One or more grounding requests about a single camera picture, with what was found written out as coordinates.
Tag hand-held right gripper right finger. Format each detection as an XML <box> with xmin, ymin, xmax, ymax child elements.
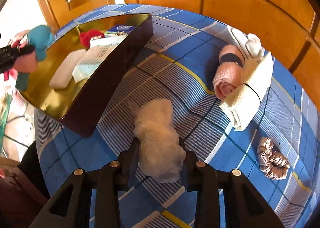
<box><xmin>179</xmin><ymin>139</ymin><xmax>285</xmax><ymax>228</ymax></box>

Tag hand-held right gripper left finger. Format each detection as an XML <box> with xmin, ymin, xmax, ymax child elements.
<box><xmin>29</xmin><ymin>137</ymin><xmax>140</xmax><ymax>228</ymax></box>

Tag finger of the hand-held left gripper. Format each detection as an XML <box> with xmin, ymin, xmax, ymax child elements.
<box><xmin>0</xmin><ymin>45</ymin><xmax>35</xmax><ymax>74</ymax></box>

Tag clear plastic bag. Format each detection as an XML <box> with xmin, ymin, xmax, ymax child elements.
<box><xmin>129</xmin><ymin>98</ymin><xmax>187</xmax><ymax>183</ymax></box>

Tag teal and pink soft toy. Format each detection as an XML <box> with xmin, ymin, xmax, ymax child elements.
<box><xmin>10</xmin><ymin>25</ymin><xmax>55</xmax><ymax>91</ymax></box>

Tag plain white soft pack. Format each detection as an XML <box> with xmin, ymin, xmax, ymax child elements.
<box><xmin>49</xmin><ymin>49</ymin><xmax>87</xmax><ymax>90</ymax></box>

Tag black and gold tin box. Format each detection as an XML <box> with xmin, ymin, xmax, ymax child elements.
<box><xmin>19</xmin><ymin>13</ymin><xmax>153</xmax><ymax>139</ymax></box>

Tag red fuzzy cloth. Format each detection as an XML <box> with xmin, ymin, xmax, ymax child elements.
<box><xmin>79</xmin><ymin>30</ymin><xmax>105</xmax><ymax>49</ymax></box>

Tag brown satin scrunchie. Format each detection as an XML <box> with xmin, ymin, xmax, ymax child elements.
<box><xmin>257</xmin><ymin>137</ymin><xmax>291</xmax><ymax>180</ymax></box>

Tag white wet wipes pack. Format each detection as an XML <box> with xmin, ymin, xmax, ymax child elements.
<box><xmin>72</xmin><ymin>40</ymin><xmax>125</xmax><ymax>81</ymax></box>

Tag cream towel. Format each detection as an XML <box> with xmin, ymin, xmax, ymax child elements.
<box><xmin>219</xmin><ymin>52</ymin><xmax>274</xmax><ymax>132</ymax></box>

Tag pink towel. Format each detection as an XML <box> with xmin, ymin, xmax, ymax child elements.
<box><xmin>212</xmin><ymin>45</ymin><xmax>244</xmax><ymax>100</ymax></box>

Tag blue and white tissue pack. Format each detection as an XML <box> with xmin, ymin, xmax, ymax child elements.
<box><xmin>104</xmin><ymin>25</ymin><xmax>137</xmax><ymax>37</ymax></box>

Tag white striped socks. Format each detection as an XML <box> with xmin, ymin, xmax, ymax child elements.
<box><xmin>226</xmin><ymin>25</ymin><xmax>264</xmax><ymax>59</ymax></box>

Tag wooden cabinet with shelf niche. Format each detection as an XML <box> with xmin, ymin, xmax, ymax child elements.
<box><xmin>31</xmin><ymin>0</ymin><xmax>115</xmax><ymax>34</ymax></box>

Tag blue plaid bedsheet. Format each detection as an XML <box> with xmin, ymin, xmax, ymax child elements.
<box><xmin>34</xmin><ymin>4</ymin><xmax>315</xmax><ymax>228</ymax></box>

